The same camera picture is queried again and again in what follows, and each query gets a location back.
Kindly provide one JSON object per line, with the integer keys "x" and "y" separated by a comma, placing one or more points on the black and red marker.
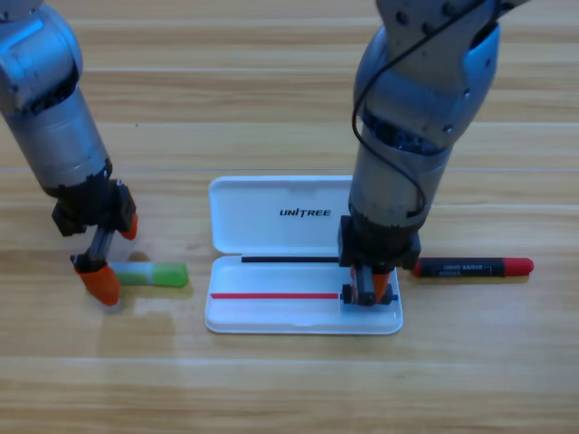
{"x": 475, "y": 267}

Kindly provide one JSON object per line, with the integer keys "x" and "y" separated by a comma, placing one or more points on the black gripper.
{"x": 380, "y": 248}
{"x": 95, "y": 203}

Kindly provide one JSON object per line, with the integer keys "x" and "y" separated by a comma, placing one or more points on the white Unitree pencil case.
{"x": 271, "y": 226}

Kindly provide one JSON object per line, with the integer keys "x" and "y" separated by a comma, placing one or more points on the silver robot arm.
{"x": 398, "y": 181}
{"x": 54, "y": 126}

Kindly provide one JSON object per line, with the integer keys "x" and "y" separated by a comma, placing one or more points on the green highlighter pen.
{"x": 167, "y": 275}

